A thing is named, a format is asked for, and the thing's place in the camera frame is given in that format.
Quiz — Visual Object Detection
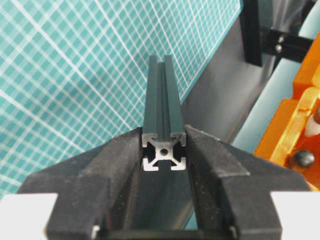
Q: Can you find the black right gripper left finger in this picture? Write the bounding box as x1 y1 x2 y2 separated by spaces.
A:
18 128 143 240

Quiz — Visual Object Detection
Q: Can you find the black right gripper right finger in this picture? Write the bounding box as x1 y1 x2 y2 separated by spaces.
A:
185 125 310 240

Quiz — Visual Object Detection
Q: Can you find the black aluminium extrusion frame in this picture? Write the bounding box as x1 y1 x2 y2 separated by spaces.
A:
141 55 187 172

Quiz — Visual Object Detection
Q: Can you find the orange plastic container rack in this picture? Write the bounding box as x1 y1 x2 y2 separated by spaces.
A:
254 36 320 192

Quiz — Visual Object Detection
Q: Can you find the green grid cutting mat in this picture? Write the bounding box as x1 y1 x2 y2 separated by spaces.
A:
0 0 244 195

